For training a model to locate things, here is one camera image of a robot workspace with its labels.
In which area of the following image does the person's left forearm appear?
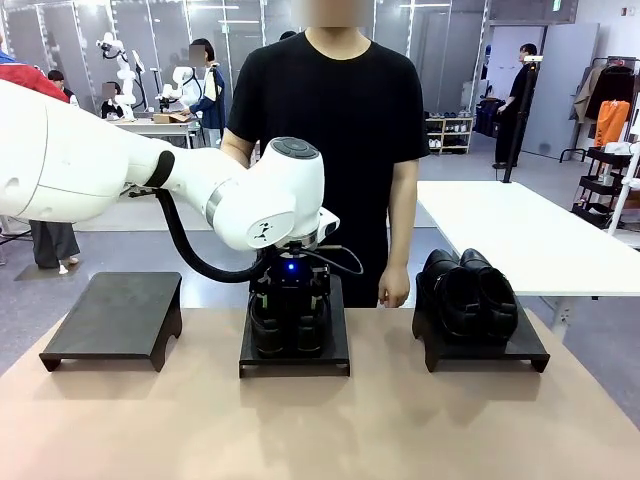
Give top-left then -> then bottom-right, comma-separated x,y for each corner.
386,209 -> 419,272

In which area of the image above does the black hanging coat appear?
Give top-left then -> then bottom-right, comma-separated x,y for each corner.
585,67 -> 636,121

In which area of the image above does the orange hanging garment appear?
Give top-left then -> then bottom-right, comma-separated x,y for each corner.
593,99 -> 632,150

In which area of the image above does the black shoe stand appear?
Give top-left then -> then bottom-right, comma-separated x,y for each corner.
238,274 -> 350,380
38,271 -> 184,374
412,294 -> 551,374

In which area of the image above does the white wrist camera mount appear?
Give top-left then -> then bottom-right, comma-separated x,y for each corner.
314,207 -> 342,237

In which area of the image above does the wooden shoe rack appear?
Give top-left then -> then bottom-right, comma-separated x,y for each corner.
424,117 -> 474,155

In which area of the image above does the background person dark hair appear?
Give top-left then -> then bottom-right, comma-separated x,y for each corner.
47,69 -> 79,106

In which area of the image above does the beige hanging coat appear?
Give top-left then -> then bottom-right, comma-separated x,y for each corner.
573,64 -> 607,124

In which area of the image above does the person's left hand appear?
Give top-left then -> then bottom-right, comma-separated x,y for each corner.
378,266 -> 412,308

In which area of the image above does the background person in black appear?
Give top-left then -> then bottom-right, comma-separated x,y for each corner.
492,43 -> 539,170

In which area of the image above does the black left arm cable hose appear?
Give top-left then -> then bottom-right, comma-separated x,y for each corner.
128,185 -> 274,284

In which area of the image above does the black camera tripod pole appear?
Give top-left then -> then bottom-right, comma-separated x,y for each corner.
502,54 -> 545,185

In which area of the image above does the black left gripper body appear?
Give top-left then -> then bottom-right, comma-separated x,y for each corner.
249,249 -> 332,297

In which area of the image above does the white table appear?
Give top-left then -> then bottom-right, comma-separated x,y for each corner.
416,179 -> 640,346

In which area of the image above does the person in navy jacket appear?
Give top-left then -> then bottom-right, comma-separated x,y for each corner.
187,38 -> 227,149

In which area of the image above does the thin black cable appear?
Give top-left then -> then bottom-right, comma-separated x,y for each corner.
299,243 -> 364,276

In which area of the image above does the seated person white top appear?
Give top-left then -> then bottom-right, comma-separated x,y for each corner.
99,81 -> 126,121

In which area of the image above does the black utility cart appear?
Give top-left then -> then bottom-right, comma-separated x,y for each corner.
571,146 -> 636,229

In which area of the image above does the background white desk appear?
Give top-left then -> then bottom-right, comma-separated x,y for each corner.
117,118 -> 201,150

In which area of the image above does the black clothes rack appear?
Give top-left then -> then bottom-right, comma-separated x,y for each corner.
559,56 -> 640,164

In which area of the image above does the white metal stand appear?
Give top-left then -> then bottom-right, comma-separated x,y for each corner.
607,142 -> 640,236

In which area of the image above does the black tripod with tablet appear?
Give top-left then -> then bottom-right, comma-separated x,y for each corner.
132,49 -> 151,114

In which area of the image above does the person in black t-shirt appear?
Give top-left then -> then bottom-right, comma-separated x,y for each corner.
220,27 -> 431,309

